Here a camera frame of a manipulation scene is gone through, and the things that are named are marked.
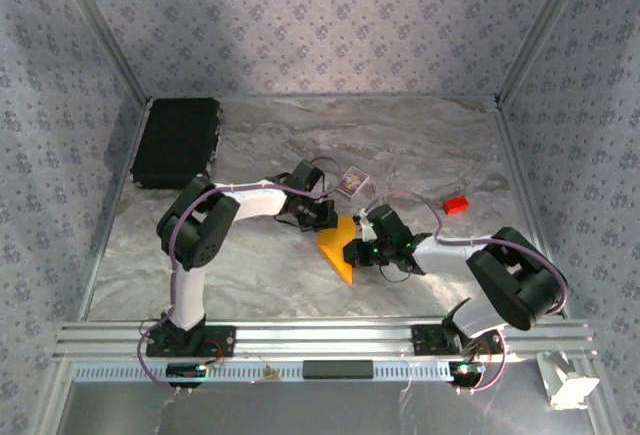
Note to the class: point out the black rectangular bar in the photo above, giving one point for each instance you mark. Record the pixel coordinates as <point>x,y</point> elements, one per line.
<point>337,370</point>

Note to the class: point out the aluminium frame bar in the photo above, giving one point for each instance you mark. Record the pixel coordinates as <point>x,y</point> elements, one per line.
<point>530,205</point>
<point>115,205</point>

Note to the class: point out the yellow paper sheet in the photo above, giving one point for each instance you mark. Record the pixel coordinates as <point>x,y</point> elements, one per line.
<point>335,250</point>

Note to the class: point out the small tan scrap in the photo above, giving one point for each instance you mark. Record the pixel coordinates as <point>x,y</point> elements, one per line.
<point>270,373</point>

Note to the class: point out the black ribbed hard case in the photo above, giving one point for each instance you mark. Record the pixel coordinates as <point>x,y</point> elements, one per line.
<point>170,140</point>

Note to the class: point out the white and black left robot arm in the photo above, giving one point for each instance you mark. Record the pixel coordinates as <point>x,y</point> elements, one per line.
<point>187,295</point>

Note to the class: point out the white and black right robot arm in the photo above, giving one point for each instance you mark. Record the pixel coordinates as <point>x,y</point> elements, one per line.
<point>442,257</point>

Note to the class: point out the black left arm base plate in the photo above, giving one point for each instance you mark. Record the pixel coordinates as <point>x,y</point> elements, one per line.
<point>220,342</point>

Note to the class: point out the small purple card box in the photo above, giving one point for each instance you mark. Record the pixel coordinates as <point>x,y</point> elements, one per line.
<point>354,182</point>

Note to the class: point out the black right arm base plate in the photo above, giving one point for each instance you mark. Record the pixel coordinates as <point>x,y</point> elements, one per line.
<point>430,340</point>

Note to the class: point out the white plastic bracket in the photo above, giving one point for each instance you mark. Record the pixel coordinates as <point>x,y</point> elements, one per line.
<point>570,390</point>

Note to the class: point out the aluminium frame post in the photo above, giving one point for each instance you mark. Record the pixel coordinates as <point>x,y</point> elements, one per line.
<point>102,30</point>
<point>543,30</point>

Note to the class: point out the small red block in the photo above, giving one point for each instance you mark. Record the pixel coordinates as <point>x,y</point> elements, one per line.
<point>456,205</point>

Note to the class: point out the wide aluminium rail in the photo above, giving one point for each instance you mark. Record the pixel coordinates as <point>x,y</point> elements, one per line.
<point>325,340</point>

